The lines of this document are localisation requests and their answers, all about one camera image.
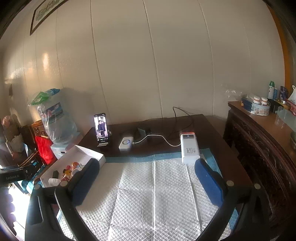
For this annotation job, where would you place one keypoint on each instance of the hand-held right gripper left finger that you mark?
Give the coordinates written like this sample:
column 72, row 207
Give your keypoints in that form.
column 85, row 180

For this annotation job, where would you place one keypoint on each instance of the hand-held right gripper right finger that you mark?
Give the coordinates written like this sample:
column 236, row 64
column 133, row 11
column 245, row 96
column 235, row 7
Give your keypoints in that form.
column 208, row 183

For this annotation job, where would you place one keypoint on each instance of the tangerine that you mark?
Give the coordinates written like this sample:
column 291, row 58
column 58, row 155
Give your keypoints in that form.
column 74, row 165

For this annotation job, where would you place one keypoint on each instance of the white cardboard box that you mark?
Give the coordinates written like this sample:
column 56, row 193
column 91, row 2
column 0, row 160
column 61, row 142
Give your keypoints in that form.
column 92, row 155

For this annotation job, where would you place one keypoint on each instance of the black wall charger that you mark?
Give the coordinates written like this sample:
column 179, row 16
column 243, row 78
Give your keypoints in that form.
column 55, row 174

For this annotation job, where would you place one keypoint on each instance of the white plastic bottle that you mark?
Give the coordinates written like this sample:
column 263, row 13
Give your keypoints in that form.
column 54, row 182

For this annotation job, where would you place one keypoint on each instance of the teal cloth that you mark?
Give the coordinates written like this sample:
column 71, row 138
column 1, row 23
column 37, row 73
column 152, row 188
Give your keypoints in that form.
column 30, row 185

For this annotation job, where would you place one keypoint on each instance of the white power bank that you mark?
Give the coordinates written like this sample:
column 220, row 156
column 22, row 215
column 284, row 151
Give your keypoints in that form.
column 189, row 150

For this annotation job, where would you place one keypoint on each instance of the white water dispenser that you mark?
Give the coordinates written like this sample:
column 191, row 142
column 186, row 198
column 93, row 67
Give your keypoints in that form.
column 61, row 151

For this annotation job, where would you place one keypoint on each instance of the black phone stand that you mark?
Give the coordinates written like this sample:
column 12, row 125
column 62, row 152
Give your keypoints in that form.
column 104, row 144

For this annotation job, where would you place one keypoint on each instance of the red cloth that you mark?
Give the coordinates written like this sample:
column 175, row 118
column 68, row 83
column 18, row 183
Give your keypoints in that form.
column 45, row 148

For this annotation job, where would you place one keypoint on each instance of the beige crumpled bag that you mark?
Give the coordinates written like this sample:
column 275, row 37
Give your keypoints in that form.
column 11, row 132

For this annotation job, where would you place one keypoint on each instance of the dark wooden table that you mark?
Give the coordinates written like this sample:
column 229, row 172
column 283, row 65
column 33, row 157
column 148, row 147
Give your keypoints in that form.
column 208, row 129

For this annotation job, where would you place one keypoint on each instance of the smartphone with lit screen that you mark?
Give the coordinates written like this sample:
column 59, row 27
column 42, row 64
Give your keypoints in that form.
column 100, row 127

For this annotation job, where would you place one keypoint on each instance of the white quilted pad blue border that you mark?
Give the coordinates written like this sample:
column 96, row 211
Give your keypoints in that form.
column 150, row 197

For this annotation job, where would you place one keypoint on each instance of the large blue water jug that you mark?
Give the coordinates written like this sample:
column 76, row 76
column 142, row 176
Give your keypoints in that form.
column 57, row 125

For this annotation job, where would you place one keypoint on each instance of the grey charger block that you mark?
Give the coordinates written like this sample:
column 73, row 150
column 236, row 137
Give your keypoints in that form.
column 141, row 134

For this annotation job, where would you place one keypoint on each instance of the green plastic bag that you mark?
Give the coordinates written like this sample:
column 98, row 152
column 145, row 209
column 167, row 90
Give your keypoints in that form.
column 40, row 97

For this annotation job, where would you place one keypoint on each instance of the round printed tin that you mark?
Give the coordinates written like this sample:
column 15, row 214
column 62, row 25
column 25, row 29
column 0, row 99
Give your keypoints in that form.
column 260, row 110

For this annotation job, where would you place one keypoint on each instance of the clear plastic cup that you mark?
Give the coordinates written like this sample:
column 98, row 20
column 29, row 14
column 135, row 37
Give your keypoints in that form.
column 279, row 115

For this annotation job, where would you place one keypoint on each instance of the green capped spray bottle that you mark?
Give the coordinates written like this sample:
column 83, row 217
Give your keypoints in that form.
column 271, row 91

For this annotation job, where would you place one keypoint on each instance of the dark blue packet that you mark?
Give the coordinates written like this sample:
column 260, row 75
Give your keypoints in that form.
column 283, row 93

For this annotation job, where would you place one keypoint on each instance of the white plastic bag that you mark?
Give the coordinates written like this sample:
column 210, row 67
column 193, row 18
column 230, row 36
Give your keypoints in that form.
column 292, row 97

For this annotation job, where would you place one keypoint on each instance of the framed wall picture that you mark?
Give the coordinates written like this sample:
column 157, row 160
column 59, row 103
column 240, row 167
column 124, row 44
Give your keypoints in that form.
column 46, row 10

